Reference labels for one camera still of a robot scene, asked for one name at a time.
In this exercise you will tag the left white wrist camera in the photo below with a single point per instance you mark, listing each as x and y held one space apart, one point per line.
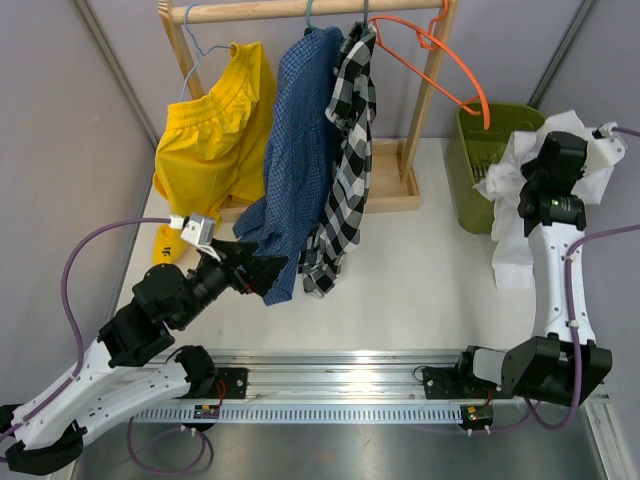
196 230

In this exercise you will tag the aluminium mounting rail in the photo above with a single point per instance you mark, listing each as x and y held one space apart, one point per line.
302 380

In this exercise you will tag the wooden clothes rack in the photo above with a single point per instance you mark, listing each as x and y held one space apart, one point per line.
395 187

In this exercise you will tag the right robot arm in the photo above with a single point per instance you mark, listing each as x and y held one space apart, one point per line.
561 363

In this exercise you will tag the black white checked shirt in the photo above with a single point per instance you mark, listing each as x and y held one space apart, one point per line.
352 110

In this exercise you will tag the white slotted cable duct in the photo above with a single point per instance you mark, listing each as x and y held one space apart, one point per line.
240 413

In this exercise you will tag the teal hanger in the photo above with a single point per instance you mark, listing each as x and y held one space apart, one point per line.
310 27

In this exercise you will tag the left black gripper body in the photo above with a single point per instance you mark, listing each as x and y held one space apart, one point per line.
235 276

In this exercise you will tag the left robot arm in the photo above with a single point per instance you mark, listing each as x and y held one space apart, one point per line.
50 436

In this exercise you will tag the yellow garment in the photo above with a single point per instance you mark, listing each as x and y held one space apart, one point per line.
213 147

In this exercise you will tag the green plastic basket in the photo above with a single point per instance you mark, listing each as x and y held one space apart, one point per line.
473 149

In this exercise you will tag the blue checked shirt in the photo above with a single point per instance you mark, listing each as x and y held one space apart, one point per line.
297 162

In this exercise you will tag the orange hanger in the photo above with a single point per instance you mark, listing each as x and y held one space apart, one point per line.
434 40

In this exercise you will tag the grey blue hanger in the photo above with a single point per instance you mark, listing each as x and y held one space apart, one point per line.
366 12

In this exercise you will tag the light blue wire hanger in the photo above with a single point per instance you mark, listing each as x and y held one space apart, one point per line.
199 52

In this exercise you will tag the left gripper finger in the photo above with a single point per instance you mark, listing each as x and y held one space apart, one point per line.
261 273
234 250

